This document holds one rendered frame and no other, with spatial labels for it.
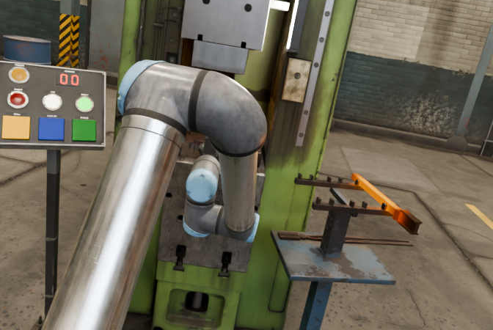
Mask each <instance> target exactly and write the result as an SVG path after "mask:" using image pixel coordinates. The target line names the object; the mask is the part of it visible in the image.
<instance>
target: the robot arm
mask: <svg viewBox="0 0 493 330"><path fill-rule="evenodd" d="M118 93H119V94H120V96H119V98H118V99H117V105H118V109H119V111H120V113H121V115H123V118H122V125H121V127H120V130H119V133H118V135H117V138H116V140H115V142H114V145H113V148H112V151H111V153H110V155H109V158H108V161H107V162H106V166H105V168H104V171H103V174H102V175H101V178H100V181H99V184H98V187H97V188H96V191H95V194H94V196H93V198H92V201H91V204H90V207H89V209H88V211H87V214H86V217H85V219H84V222H83V224H82V226H81V230H80V232H79V234H78V237H77V239H76V242H75V245H74V247H73V251H72V252H71V255H70V258H69V260H68V262H67V265H66V268H65V271H64V273H63V275H62V278H61V280H60V283H59V286H58V288H57V290H56V293H55V296H54V299H53V301H52V303H51V306H50V309H49V311H48V314H47V316H46V319H45V322H44V324H43V327H42V329H41V330H122V328H123V324H124V321H125V317H126V315H127V312H128V308H129V306H130V303H131V299H132V296H133V294H134V290H135V287H136V283H137V281H138V278H139V274H140V271H141V269H142V265H143V262H144V260H145V256H146V254H147V249H148V246H149V244H150V240H151V238H152V235H153V231H154V229H155V226H156V222H157V219H158V215H159V213H160V210H161V206H162V204H163V201H164V197H165V194H166V192H167V188H168V185H169V182H170V179H171V176H172V173H173V169H174V167H175V163H176V161H177V158H178V154H179V152H180V148H181V145H182V143H184V141H185V138H186V134H187V132H188V131H191V132H195V133H202V134H204V135H205V141H204V143H202V144H200V145H199V148H198V151H199V152H200V157H199V158H197V159H196V160H195V162H194V164H193V167H192V168H191V172H190V175H189V176H188V178H187V181H186V204H185V210H184V215H183V228H184V230H185V231H186V232H187V233H188V234H190V235H192V236H194V237H205V236H207V235H209V234H210V233H211V234H214V235H221V236H224V237H228V238H233V239H236V240H240V241H243V242H249V243H251V242H253V240H254V238H255V234H256V231H257V228H258V222H259V218H260V216H259V215H258V214H256V213H254V212H255V188H256V176H257V163H258V151H259V150H260V149H261V147H262V146H263V145H264V143H265V141H266V135H267V122H266V117H265V114H264V113H263V110H262V108H261V107H260V105H259V103H258V102H257V101H256V100H255V98H254V97H253V96H252V95H251V94H250V93H249V92H248V91H247V90H246V89H245V88H244V87H242V86H241V85H240V84H239V83H238V82H236V81H234V80H233V79H231V78H230V77H228V76H226V75H223V74H221V73H218V72H215V71H212V70H210V71H207V70H201V69H197V68H193V67H186V66H182V65H174V64H170V63H168V62H165V61H152V60H143V61H140V62H137V63H136V64H134V65H133V66H132V67H131V68H130V69H129V70H128V72H127V73H126V74H125V76H124V78H123V80H122V82H121V85H120V88H119V92H118ZM219 175H221V181H222V194H223V201H224V206H221V205H215V204H214V203H215V198H216V190H217V186H218V179H219Z"/></svg>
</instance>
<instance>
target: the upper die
mask: <svg viewBox="0 0 493 330"><path fill-rule="evenodd" d="M247 54H248V49H246V46H244V45H242V46H241V47H240V48H238V47H233V46H228V45H221V44H216V43H208V42H204V41H202V40H194V47H193V54H192V60H191V66H193V67H201V68H206V69H211V70H218V71H223V72H228V73H236V74H241V75H244V72H245V67H246V63H247Z"/></svg>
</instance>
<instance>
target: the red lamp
mask: <svg viewBox="0 0 493 330"><path fill-rule="evenodd" d="M10 102H11V104H13V105H15V106H22V105H23V104H25V102H26V98H25V96H24V95H22V94H21V93H14V94H12V95H11V96H10Z"/></svg>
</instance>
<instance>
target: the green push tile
mask: <svg viewBox="0 0 493 330"><path fill-rule="evenodd" d="M72 141H77V142H95V141H96V120H73V128H72Z"/></svg>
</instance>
